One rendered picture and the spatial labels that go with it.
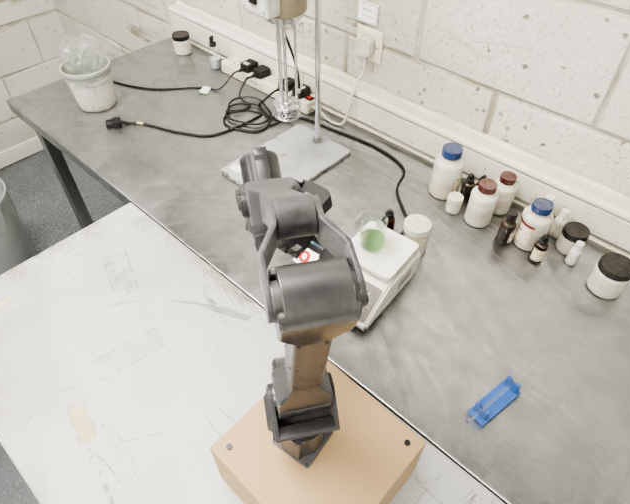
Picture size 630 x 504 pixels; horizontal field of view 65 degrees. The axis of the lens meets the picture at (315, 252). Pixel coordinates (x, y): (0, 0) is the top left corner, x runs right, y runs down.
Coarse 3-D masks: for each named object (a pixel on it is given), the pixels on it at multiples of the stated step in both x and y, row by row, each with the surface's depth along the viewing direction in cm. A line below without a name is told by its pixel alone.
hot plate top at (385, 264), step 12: (396, 240) 101; (408, 240) 101; (360, 252) 98; (384, 252) 98; (396, 252) 98; (408, 252) 98; (360, 264) 96; (372, 264) 96; (384, 264) 96; (396, 264) 96; (384, 276) 94
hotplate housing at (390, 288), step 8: (416, 256) 101; (408, 264) 99; (416, 264) 102; (368, 272) 97; (400, 272) 97; (408, 272) 100; (368, 280) 96; (376, 280) 96; (392, 280) 96; (400, 280) 98; (408, 280) 103; (384, 288) 95; (392, 288) 96; (400, 288) 101; (384, 296) 95; (392, 296) 99; (376, 304) 94; (384, 304) 97; (376, 312) 95; (368, 320) 94; (360, 328) 95
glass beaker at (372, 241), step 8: (368, 216) 97; (376, 216) 97; (384, 216) 96; (368, 224) 99; (376, 224) 99; (384, 224) 97; (360, 232) 97; (368, 232) 94; (376, 232) 94; (384, 232) 95; (360, 240) 98; (368, 240) 96; (376, 240) 96; (384, 240) 98; (368, 248) 97; (376, 248) 97
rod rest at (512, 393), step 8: (504, 384) 87; (496, 392) 86; (504, 392) 86; (512, 392) 86; (480, 400) 85; (488, 400) 85; (496, 400) 85; (504, 400) 85; (512, 400) 86; (472, 408) 84; (488, 408) 84; (496, 408) 84; (480, 416) 83; (488, 416) 84; (480, 424) 83
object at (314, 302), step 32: (288, 288) 39; (320, 288) 39; (352, 288) 40; (288, 320) 39; (320, 320) 40; (352, 320) 41; (288, 352) 51; (320, 352) 49; (288, 384) 57; (320, 384) 57; (288, 416) 62
